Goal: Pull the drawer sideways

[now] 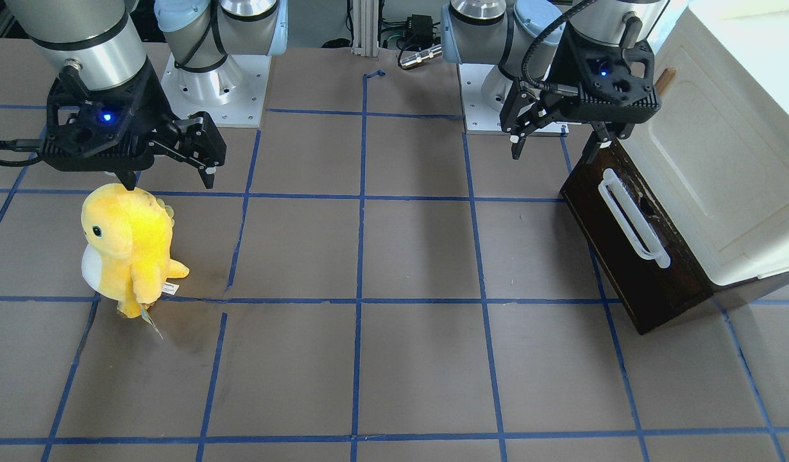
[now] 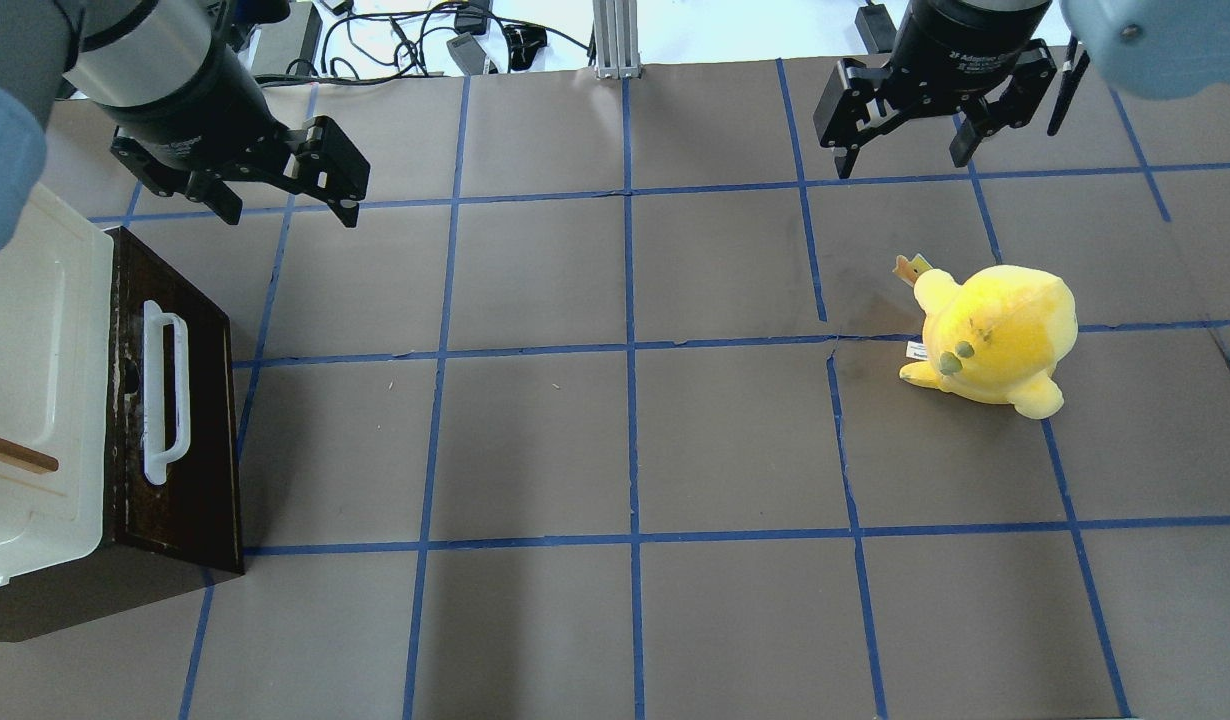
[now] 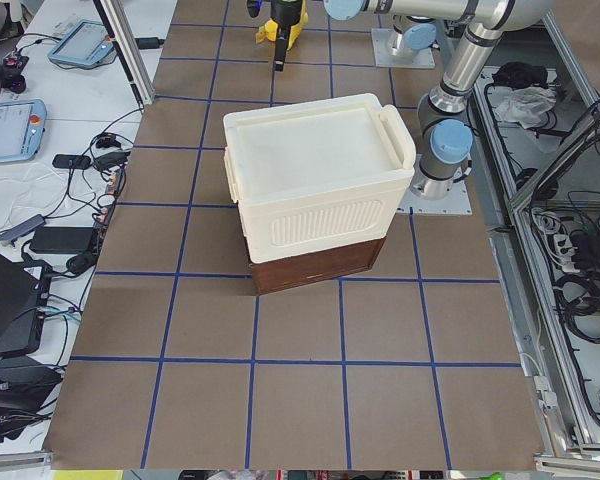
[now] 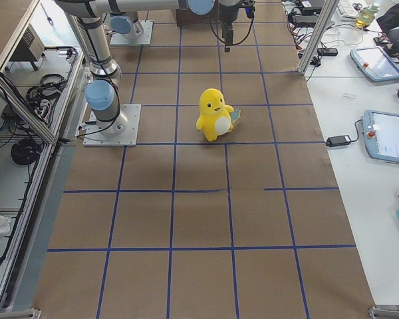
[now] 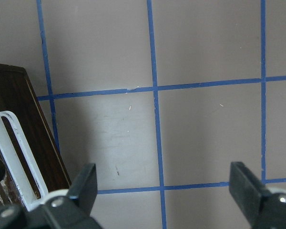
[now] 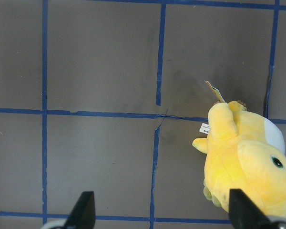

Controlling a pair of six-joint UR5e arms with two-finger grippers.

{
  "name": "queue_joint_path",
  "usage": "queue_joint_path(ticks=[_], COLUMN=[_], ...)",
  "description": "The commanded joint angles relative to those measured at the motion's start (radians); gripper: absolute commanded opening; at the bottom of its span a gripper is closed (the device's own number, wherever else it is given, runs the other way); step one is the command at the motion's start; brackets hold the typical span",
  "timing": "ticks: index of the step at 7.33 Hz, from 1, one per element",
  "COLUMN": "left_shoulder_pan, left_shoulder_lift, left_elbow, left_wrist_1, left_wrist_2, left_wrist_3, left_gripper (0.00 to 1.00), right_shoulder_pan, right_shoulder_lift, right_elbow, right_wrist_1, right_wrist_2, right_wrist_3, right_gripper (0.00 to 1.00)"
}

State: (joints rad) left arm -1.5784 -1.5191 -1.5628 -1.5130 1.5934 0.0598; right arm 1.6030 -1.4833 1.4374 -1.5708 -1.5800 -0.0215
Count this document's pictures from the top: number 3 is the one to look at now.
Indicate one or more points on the blue teach pendant near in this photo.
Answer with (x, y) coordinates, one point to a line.
(22, 125)

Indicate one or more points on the grey usb hub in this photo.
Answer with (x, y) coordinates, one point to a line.
(22, 229)

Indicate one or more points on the crumpled white cloth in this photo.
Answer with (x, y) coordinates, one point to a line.
(526, 106)

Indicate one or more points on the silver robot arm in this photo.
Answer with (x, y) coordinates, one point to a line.
(407, 44)
(448, 140)

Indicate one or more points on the black cloth bundle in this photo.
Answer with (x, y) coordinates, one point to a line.
(520, 75)

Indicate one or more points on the black laptop computer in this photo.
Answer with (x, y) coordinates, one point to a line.
(24, 288)

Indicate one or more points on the blue teach pendant far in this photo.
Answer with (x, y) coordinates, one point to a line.
(86, 46)

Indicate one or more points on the dark wooden drawer cabinet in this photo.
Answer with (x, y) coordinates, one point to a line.
(309, 268)

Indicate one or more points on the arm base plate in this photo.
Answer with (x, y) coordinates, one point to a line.
(455, 202)
(410, 49)

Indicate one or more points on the white power strip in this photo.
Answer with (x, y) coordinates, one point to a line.
(563, 253)

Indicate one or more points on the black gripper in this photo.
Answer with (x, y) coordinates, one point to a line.
(280, 44)

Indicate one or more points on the yellow plush dinosaur toy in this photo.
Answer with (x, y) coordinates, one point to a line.
(268, 30)

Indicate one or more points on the aluminium frame post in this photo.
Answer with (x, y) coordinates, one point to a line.
(113, 17)

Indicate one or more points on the black power adapter brick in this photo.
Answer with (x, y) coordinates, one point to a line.
(61, 240)

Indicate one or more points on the blue teach pendant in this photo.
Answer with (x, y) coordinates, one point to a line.
(86, 46)
(22, 125)

